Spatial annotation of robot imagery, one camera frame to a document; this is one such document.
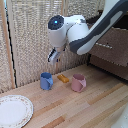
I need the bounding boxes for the white patterned plate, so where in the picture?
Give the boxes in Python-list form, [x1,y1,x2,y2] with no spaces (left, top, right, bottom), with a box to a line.
[0,94,35,128]

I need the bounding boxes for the wooden screen post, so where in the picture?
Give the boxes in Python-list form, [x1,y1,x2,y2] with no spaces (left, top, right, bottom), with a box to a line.
[54,0,66,76]
[0,0,17,90]

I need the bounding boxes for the dark brown drawer cabinet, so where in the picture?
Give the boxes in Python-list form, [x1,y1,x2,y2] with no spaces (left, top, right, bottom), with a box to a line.
[87,9,128,83]

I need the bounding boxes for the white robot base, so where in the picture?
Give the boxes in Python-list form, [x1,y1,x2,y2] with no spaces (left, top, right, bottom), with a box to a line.
[111,103,128,128]

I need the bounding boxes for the blue mug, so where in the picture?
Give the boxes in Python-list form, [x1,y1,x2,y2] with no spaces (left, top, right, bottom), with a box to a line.
[39,71,54,91]

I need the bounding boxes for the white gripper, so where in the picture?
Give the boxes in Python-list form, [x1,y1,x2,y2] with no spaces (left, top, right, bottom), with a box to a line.
[47,46,66,65]

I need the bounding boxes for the pink mug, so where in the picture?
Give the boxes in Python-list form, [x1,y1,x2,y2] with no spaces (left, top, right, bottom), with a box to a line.
[71,73,88,94]

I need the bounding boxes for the yellow rectangular block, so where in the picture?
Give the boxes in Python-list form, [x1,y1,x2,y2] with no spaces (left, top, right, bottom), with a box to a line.
[56,73,70,84]

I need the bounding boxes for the brown drawer front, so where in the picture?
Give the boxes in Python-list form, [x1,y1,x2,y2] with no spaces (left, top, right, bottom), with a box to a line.
[89,26,128,58]

